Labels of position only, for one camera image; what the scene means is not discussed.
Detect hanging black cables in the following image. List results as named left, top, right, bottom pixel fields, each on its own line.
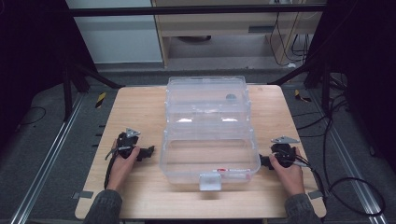
left=268, top=11, right=314, bottom=68

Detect yellow black striped tape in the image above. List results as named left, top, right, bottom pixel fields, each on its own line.
left=293, top=89, right=313, bottom=104
left=94, top=91, right=107, bottom=109

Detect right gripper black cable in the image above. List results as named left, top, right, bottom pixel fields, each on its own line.
left=293, top=156, right=388, bottom=218

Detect black floor cables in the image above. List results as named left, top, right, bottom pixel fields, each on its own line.
left=291, top=73, right=351, bottom=188

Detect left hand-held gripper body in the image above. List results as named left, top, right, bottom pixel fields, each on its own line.
left=117, top=127, right=142, bottom=160

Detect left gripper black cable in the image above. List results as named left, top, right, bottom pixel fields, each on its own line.
left=104, top=145, right=126, bottom=189

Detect aluminium floor rail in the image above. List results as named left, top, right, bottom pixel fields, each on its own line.
left=307, top=89, right=390, bottom=224
left=8, top=92, right=86, bottom=224

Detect clear plastic storage box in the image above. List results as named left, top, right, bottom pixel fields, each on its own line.
left=159, top=75, right=262, bottom=191

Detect person's right hand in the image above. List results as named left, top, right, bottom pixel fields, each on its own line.
left=268, top=147, right=306, bottom=198

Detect black curtain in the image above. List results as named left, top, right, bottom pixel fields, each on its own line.
left=0, top=0, right=98, bottom=157
left=306, top=0, right=396, bottom=175

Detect light wooden desk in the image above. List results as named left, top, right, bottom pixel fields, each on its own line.
left=150, top=0, right=329, bottom=69

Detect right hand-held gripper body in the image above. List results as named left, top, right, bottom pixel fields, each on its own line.
left=270, top=134, right=301, bottom=169

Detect black horizontal bar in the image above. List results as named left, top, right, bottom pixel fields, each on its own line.
left=65, top=3, right=329, bottom=19

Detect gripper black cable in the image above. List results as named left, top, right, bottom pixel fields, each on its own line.
left=293, top=156, right=388, bottom=218
left=104, top=145, right=126, bottom=189

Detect white cabinet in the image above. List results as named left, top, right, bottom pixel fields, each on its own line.
left=64, top=0, right=164, bottom=65

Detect thin black floor cable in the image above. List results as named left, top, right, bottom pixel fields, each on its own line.
left=18, top=105, right=48, bottom=127

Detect grey tape piece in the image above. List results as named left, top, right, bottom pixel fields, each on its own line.
left=307, top=189, right=325, bottom=201
left=72, top=189, right=94, bottom=201

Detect person's left hand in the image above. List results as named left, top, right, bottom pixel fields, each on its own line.
left=106, top=139, right=142, bottom=191

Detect black metal stand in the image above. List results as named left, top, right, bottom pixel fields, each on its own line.
left=266, top=60, right=332, bottom=117
left=61, top=57, right=126, bottom=123

